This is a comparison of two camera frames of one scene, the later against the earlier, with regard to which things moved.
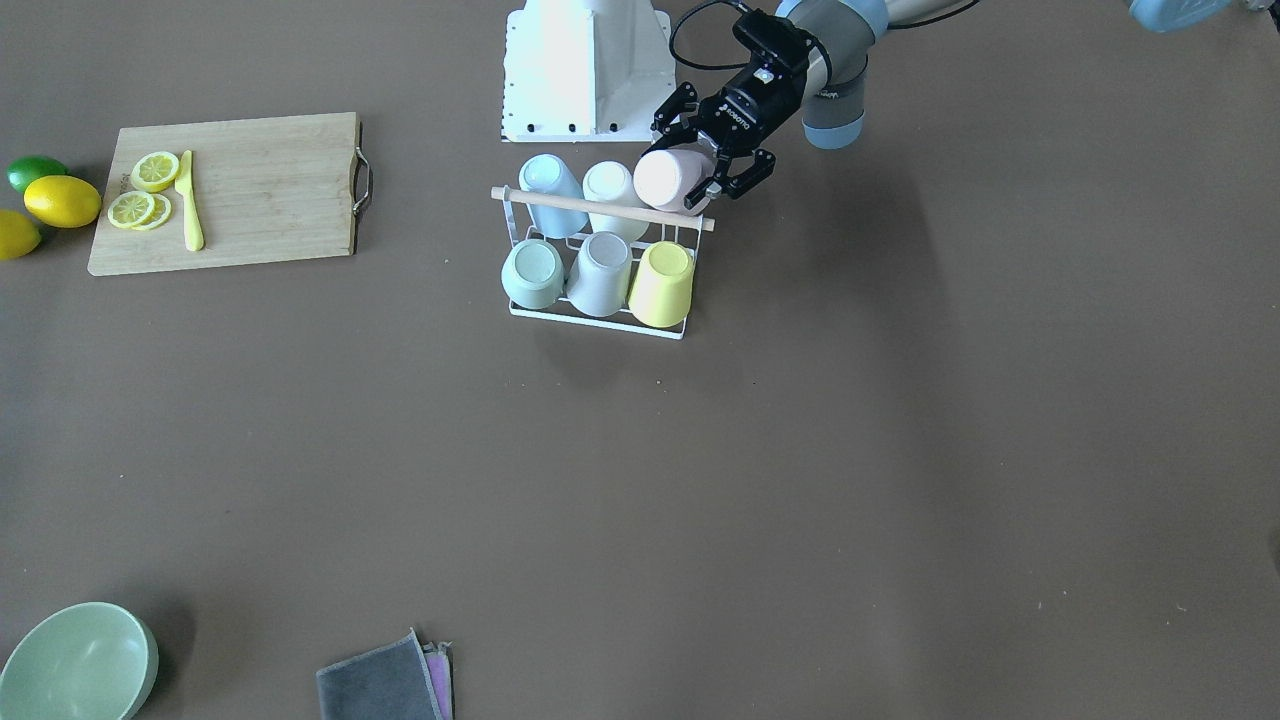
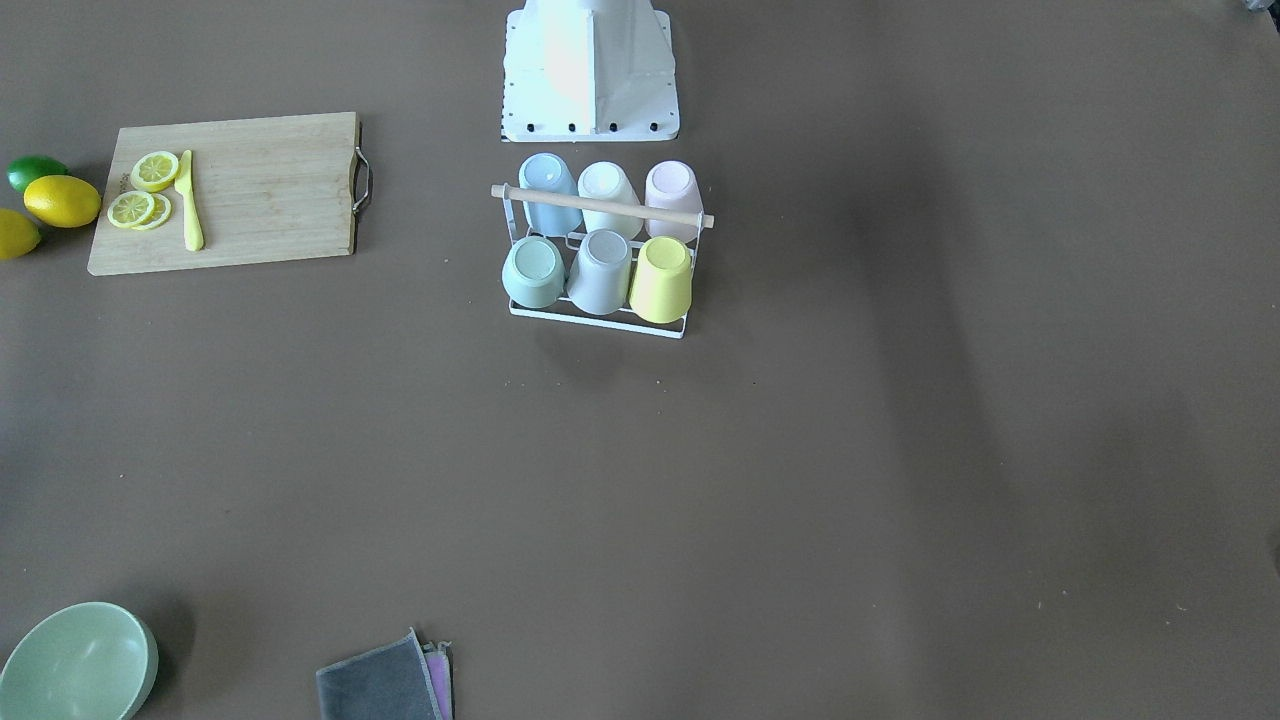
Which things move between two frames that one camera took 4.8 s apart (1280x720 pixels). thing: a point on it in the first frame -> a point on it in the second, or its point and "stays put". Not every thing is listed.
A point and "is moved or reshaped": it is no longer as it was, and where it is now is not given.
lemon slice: [155, 171] stays put
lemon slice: [130, 209] stays put
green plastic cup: [533, 274] stays put
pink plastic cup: [663, 177] is moved or reshaped
